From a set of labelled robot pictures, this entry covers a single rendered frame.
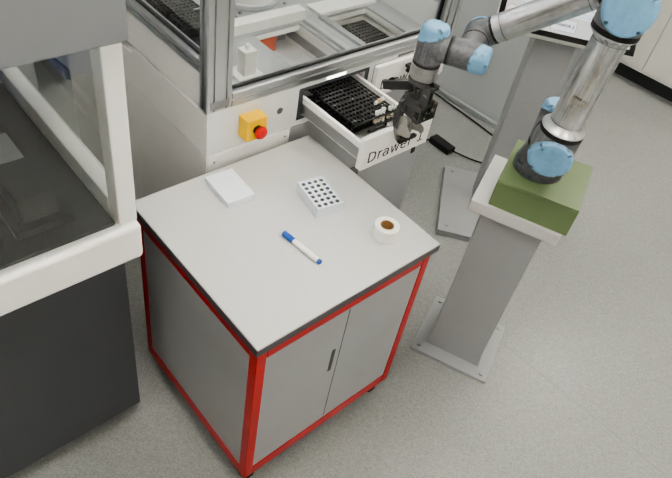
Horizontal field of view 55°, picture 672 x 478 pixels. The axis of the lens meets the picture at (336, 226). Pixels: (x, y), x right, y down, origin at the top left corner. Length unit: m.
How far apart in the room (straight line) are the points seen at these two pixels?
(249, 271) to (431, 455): 1.00
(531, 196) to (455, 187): 1.31
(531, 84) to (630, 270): 1.02
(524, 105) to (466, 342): 1.04
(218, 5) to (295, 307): 0.75
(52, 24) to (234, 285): 0.73
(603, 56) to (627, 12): 0.12
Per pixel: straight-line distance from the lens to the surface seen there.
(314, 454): 2.21
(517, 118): 2.88
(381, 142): 1.86
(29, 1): 1.15
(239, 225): 1.73
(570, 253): 3.18
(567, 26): 2.62
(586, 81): 1.68
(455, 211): 3.07
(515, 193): 1.94
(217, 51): 1.71
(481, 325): 2.36
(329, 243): 1.71
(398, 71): 2.25
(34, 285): 1.50
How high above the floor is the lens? 1.96
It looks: 43 degrees down
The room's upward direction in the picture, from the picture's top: 12 degrees clockwise
